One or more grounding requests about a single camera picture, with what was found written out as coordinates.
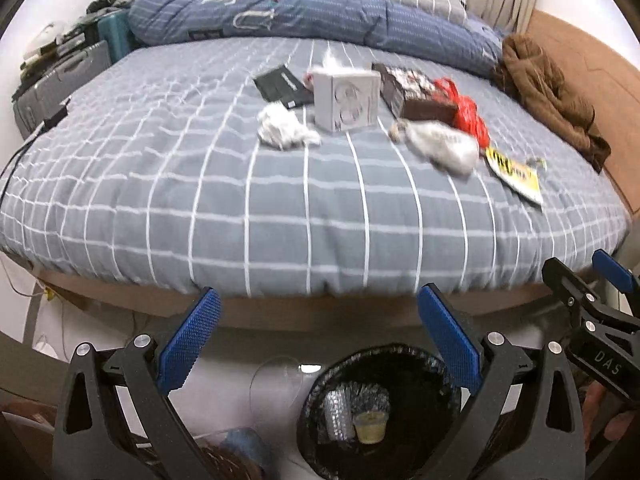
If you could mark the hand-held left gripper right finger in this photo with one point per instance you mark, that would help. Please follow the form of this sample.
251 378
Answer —
447 340

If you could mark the teal suitcase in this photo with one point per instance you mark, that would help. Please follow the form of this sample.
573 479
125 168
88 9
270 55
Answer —
117 32

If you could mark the blue striped duvet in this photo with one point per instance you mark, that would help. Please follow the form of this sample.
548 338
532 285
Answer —
300 10

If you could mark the yellow snack packet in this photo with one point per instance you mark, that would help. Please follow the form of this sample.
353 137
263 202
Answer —
515 172

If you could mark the bubble wrap piece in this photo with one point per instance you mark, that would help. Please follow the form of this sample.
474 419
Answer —
336 415

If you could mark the brown snack box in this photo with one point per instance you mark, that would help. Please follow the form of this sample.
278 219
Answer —
410 90

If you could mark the red plastic bag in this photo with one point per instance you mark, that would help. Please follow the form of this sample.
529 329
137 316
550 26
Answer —
467 112

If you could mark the white cardboard box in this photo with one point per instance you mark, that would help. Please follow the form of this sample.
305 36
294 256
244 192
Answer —
345 100

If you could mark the wooden headboard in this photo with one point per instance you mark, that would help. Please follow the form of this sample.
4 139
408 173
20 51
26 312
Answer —
600 70

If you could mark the small plastic cup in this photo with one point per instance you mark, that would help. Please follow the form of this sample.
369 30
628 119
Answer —
371 427

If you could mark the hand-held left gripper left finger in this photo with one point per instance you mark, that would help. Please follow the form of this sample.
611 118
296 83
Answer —
190 340

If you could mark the grey suitcase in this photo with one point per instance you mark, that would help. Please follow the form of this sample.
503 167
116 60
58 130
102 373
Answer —
55 80

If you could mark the bed with grey checked sheet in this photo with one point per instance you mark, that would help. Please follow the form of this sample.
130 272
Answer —
200 185

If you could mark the black foil packet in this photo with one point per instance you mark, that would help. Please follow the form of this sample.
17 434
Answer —
280 85

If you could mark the person's right hand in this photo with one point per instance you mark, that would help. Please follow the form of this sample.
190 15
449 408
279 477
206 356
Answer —
597 410

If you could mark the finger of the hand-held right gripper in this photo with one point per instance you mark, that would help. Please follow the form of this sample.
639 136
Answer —
572 290
612 267

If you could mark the bin with black liner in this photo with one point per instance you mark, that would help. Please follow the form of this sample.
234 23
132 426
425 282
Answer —
400 375

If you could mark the clear plastic bag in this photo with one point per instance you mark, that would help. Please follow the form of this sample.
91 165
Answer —
440 142

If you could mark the brown jacket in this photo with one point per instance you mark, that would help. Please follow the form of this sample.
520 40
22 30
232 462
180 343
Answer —
540 80

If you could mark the crumpled white tissue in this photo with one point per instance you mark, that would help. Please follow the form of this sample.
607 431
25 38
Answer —
330 60
280 127

